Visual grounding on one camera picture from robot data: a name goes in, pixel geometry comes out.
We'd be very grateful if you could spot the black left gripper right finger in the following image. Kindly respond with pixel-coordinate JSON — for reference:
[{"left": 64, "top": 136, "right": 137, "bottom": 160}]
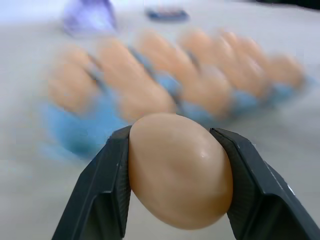
[{"left": 209, "top": 127, "right": 320, "bottom": 240}]

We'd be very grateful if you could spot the purple translucent object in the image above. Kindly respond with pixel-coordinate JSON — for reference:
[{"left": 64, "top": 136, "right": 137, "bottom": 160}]
[{"left": 62, "top": 0, "right": 118, "bottom": 36}]

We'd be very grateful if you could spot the beige egg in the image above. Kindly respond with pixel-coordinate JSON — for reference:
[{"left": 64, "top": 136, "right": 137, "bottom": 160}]
[
  {"left": 267, "top": 56, "right": 305, "bottom": 87},
  {"left": 134, "top": 31, "right": 176, "bottom": 65},
  {"left": 224, "top": 57, "right": 272, "bottom": 97},
  {"left": 58, "top": 46, "right": 95, "bottom": 70},
  {"left": 219, "top": 31, "right": 261, "bottom": 59},
  {"left": 117, "top": 74, "right": 177, "bottom": 121},
  {"left": 179, "top": 66, "right": 234, "bottom": 118},
  {"left": 46, "top": 62, "right": 99, "bottom": 115},
  {"left": 127, "top": 112, "right": 234, "bottom": 230},
  {"left": 178, "top": 28, "right": 219, "bottom": 56},
  {"left": 96, "top": 37, "right": 137, "bottom": 75}
]

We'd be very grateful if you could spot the blue egg carton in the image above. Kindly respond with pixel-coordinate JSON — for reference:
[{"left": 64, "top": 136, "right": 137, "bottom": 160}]
[{"left": 41, "top": 47, "right": 316, "bottom": 159}]

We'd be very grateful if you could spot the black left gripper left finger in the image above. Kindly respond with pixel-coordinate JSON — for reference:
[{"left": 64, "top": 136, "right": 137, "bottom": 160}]
[{"left": 51, "top": 125, "right": 133, "bottom": 240}]

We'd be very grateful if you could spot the dark flat rectangular object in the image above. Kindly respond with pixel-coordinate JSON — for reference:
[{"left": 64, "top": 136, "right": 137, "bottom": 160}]
[{"left": 144, "top": 7, "right": 190, "bottom": 22}]

